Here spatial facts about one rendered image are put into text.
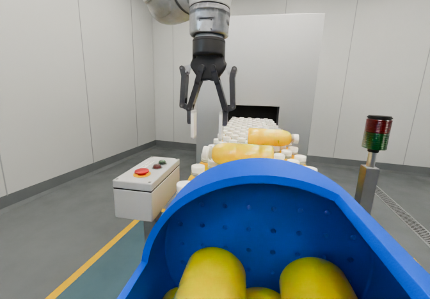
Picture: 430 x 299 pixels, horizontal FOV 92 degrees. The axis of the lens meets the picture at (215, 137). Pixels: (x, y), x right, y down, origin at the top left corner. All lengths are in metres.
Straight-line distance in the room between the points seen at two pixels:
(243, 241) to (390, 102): 4.61
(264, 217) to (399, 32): 4.73
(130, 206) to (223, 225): 0.32
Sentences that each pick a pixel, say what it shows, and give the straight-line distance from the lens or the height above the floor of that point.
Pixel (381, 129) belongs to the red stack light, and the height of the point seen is 1.22.
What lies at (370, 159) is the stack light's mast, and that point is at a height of 1.12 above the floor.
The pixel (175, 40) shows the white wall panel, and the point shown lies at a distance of 5.04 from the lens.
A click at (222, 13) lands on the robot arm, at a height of 1.47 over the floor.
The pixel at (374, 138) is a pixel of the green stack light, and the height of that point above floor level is 1.19.
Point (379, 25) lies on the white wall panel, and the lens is 4.83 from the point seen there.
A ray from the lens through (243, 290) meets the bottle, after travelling 0.25.
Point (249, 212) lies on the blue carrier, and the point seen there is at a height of 1.16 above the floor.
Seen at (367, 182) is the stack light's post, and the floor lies 1.05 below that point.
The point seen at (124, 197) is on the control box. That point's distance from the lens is 0.56.
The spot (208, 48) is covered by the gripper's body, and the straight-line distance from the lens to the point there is 0.48.
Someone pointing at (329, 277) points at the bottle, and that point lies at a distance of 0.25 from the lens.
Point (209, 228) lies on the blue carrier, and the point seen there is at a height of 1.13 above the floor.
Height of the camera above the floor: 1.31
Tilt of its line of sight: 12 degrees down
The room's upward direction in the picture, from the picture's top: 2 degrees clockwise
